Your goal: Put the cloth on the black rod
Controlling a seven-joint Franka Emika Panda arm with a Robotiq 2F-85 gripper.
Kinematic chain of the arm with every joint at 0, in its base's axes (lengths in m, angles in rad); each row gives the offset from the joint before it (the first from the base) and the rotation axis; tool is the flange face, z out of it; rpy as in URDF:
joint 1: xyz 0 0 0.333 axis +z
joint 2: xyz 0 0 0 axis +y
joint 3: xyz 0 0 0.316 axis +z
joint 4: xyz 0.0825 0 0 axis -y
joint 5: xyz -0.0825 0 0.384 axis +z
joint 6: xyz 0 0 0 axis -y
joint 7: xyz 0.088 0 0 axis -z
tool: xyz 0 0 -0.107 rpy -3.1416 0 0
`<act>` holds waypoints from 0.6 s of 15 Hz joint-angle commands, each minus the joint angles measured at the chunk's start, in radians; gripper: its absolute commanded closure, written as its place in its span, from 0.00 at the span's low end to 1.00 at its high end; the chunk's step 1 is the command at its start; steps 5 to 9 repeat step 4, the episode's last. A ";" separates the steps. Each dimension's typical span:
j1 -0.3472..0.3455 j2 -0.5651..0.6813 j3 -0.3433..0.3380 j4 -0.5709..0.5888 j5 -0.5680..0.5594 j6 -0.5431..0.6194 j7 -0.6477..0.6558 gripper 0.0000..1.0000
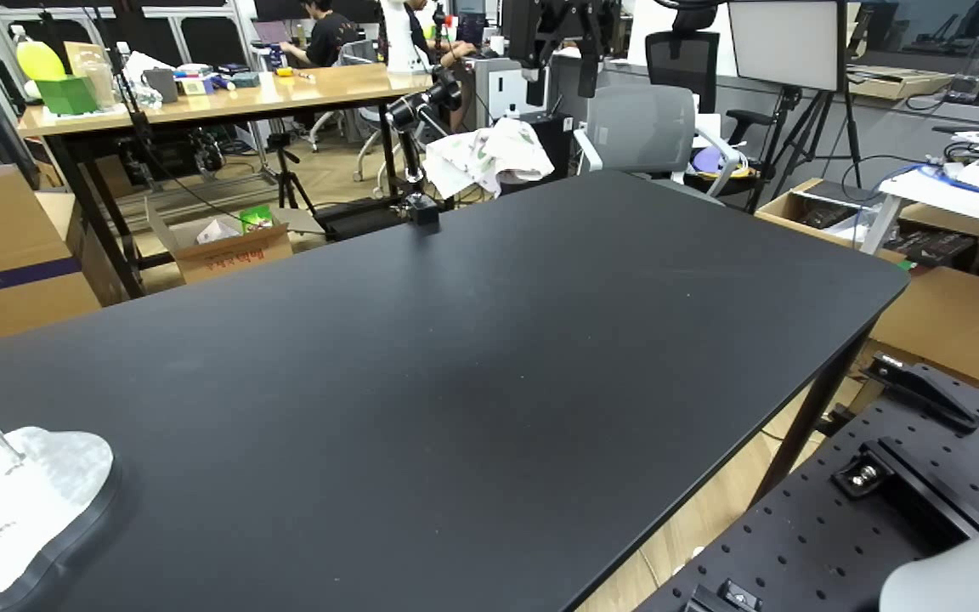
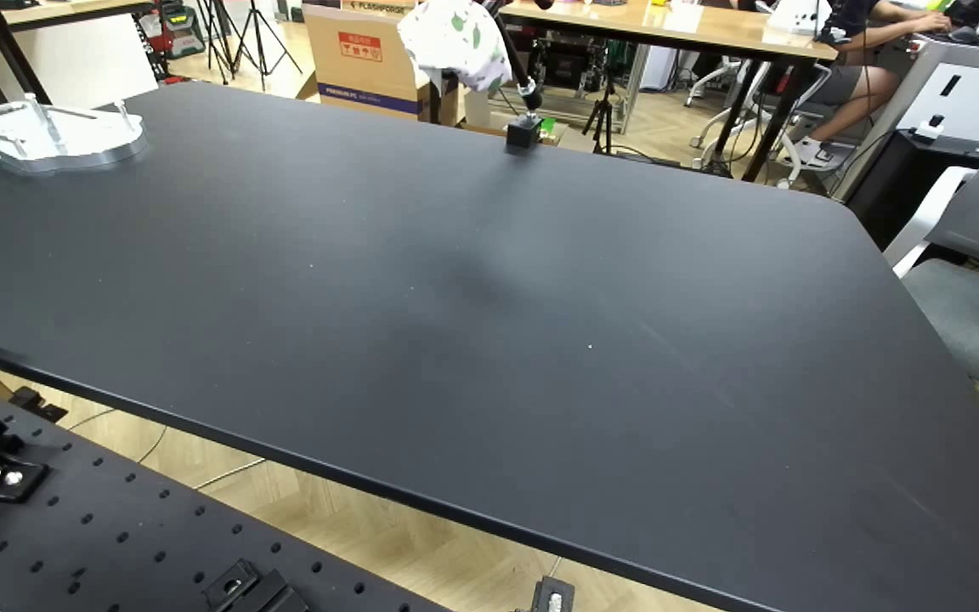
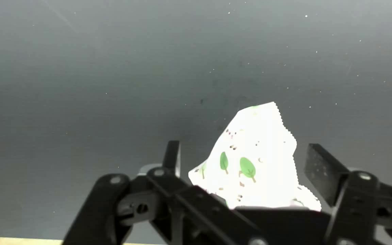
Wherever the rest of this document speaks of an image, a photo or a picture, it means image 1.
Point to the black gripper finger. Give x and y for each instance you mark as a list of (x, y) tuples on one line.
[(539, 81), (592, 70)]

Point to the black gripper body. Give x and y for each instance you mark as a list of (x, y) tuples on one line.
[(561, 18)]

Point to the white cloth with green leaves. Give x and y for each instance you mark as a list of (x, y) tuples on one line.
[(490, 159)]

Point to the black rod base clamp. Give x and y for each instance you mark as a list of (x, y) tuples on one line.
[(425, 211)]

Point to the seated person in black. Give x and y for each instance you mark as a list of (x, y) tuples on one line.
[(326, 36)]

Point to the grey computer tower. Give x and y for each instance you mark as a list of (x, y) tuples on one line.
[(509, 89)]

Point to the grey office chair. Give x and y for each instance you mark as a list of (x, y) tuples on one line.
[(642, 123)]

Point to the white board on stand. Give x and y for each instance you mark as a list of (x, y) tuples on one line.
[(782, 43)]

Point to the black tripod stand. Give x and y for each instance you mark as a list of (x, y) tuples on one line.
[(808, 140)]

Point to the wooden tray with items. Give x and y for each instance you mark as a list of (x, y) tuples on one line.
[(830, 211)]

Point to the wooden desk with black legs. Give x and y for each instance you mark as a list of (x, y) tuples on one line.
[(239, 96)]

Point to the open cardboard box with items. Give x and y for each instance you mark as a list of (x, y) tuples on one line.
[(231, 242)]

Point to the white side table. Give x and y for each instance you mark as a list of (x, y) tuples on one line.
[(968, 189)]

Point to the flat brown cardboard box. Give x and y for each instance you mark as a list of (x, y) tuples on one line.
[(955, 323)]

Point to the green flat object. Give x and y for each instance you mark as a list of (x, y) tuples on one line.
[(71, 96)]

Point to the yellow round object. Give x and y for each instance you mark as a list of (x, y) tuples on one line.
[(38, 59)]

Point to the black perforated breadboard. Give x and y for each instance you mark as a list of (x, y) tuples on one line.
[(830, 523)]

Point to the black mounting clamp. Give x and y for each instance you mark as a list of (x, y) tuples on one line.
[(898, 480)]

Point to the large brown cardboard box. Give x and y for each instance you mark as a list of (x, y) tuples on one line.
[(7, 249)]

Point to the grey rounded plastic object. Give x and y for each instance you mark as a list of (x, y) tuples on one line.
[(968, 571)]

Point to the small black camera tripod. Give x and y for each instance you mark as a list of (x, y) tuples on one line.
[(290, 170)]

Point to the black metal bracket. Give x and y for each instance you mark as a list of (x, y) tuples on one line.
[(918, 391)]

